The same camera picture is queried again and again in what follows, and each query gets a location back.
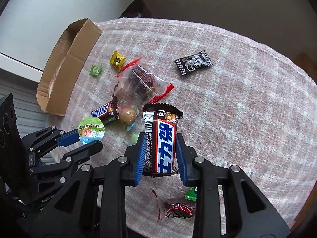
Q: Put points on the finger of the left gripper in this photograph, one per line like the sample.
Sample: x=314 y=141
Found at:
x=68 y=165
x=68 y=137

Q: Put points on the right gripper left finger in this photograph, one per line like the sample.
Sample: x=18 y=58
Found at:
x=92 y=202

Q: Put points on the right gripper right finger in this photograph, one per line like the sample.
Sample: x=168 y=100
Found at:
x=228 y=204

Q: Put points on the green lid jelly cup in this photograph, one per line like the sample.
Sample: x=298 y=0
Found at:
x=90 y=129

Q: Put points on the clear green candy packet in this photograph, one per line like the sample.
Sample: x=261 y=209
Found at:
x=134 y=138

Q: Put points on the brown chocolate egg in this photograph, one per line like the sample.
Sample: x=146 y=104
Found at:
x=127 y=115

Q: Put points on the english snickers bar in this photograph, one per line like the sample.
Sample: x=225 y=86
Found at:
x=108 y=112

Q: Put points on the chinese snickers bar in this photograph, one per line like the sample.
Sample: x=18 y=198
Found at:
x=161 y=128

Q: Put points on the black patterned candy wrapper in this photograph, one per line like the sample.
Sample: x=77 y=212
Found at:
x=188 y=64

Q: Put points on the small green packet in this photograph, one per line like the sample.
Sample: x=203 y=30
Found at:
x=191 y=194

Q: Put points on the small red date packet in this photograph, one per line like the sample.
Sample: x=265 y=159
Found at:
x=174 y=208

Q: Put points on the brown cardboard box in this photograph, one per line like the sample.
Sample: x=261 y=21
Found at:
x=64 y=66

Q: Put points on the large clear red date bag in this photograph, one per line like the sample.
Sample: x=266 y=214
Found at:
x=137 y=82

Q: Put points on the green plum candy packet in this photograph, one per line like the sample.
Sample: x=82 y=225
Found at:
x=95 y=70

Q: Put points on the pink checkered cloth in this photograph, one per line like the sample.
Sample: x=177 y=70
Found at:
x=254 y=107

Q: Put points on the yellow wrapped candy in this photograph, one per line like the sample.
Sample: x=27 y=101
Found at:
x=117 y=61

